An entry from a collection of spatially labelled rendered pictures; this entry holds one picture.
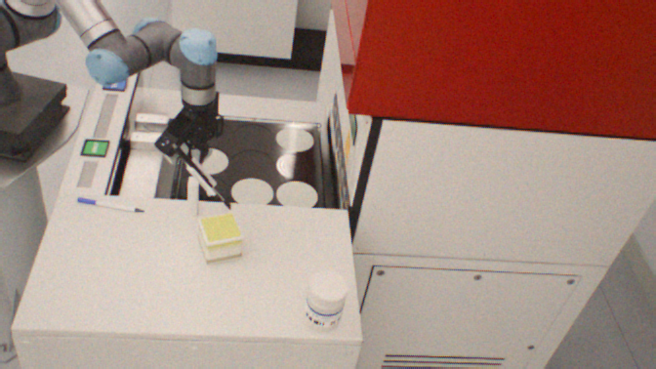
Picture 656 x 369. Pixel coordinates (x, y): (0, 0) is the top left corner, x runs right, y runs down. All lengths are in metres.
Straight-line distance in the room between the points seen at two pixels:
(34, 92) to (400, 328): 1.15
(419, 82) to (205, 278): 0.56
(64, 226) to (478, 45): 0.88
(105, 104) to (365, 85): 0.74
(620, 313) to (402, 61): 1.93
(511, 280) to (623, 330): 1.20
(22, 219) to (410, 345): 1.16
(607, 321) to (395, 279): 1.39
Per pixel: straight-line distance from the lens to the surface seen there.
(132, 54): 1.40
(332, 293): 1.19
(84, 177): 1.54
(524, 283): 1.79
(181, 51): 1.42
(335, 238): 1.41
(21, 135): 1.76
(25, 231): 2.13
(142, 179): 1.64
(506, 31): 1.27
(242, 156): 1.67
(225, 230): 1.30
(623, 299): 3.02
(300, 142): 1.74
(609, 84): 1.41
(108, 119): 1.70
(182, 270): 1.32
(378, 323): 1.82
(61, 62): 3.70
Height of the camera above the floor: 1.98
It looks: 42 degrees down
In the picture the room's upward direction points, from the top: 11 degrees clockwise
